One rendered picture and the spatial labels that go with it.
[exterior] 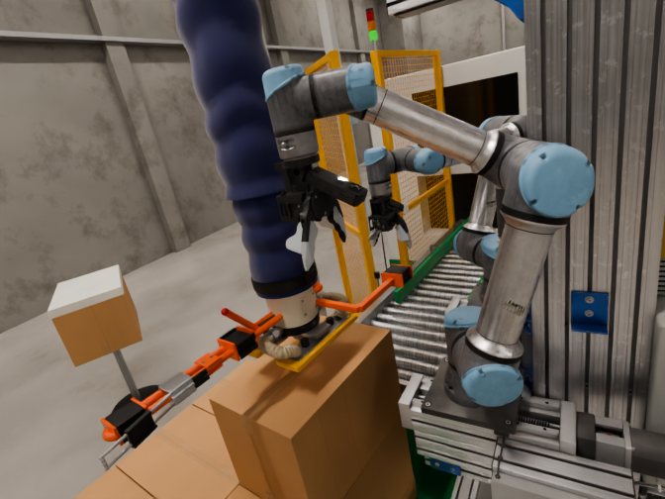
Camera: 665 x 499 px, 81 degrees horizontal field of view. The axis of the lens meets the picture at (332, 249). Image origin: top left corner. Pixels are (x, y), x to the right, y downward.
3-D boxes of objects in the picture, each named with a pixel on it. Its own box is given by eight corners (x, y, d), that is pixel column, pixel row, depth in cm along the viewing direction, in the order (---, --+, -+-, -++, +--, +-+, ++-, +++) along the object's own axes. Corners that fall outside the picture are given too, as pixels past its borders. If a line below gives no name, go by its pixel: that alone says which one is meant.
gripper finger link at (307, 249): (287, 269, 75) (295, 224, 77) (313, 271, 72) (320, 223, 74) (277, 266, 72) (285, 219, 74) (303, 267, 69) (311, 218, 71)
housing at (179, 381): (184, 383, 110) (179, 370, 109) (198, 390, 106) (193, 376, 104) (162, 399, 105) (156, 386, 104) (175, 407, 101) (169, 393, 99)
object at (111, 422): (140, 412, 101) (133, 396, 100) (153, 421, 97) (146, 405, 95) (107, 435, 95) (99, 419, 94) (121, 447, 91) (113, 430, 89)
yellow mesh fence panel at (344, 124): (345, 318, 360) (296, 73, 291) (355, 314, 362) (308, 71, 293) (383, 370, 279) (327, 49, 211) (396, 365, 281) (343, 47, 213)
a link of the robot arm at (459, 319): (488, 340, 105) (485, 295, 100) (505, 371, 92) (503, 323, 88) (442, 346, 106) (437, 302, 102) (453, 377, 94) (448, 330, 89)
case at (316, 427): (331, 384, 192) (314, 313, 179) (404, 409, 167) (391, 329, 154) (238, 481, 149) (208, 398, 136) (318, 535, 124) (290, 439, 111)
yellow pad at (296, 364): (336, 314, 151) (334, 303, 150) (357, 318, 145) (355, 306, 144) (276, 365, 127) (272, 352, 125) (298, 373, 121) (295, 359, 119)
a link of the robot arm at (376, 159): (392, 146, 124) (368, 151, 122) (397, 179, 127) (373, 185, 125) (382, 145, 131) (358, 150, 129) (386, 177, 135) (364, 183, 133)
